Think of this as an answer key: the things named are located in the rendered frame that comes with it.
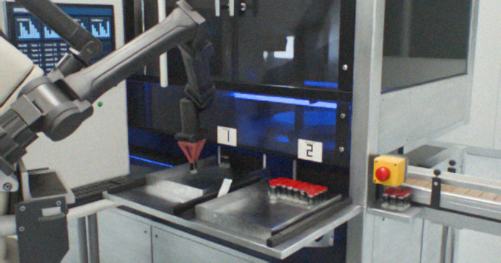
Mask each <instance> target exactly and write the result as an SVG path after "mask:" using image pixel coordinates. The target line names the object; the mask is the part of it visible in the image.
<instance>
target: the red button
mask: <svg viewBox="0 0 501 263"><path fill-rule="evenodd" d="M375 175H376V178H377V179H378V180H379V181H380V182H385V181H387V180H389V178H390V176H391V172H390V171H389V169H388V168H386V167H380V168H378V169H376V171H375Z"/></svg>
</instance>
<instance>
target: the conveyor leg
mask: <svg viewBox="0 0 501 263"><path fill-rule="evenodd" d="M431 223H432V224H439V225H442V233H441V252H440V262H439V263H457V262H458V252H459V235H460V229H461V230H463V229H464V228H461V227H457V226H451V225H447V224H441V222H437V221H431Z"/></svg>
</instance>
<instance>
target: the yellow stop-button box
mask: <svg viewBox="0 0 501 263"><path fill-rule="evenodd" d="M407 165H408V158H407V157H403V156H394V155H389V154H383V155H382V156H379V157H377V158H375V159H374V183H379V184H383V185H387V186H394V187H397V186H398V185H401V184H403V183H405V182H406V177H407ZM380 167H386V168H388V169H389V171H390V172H391V176H390V178H389V180H387V181H385V182H380V181H379V180H378V179H377V178H376V175H375V171H376V169H378V168H380Z"/></svg>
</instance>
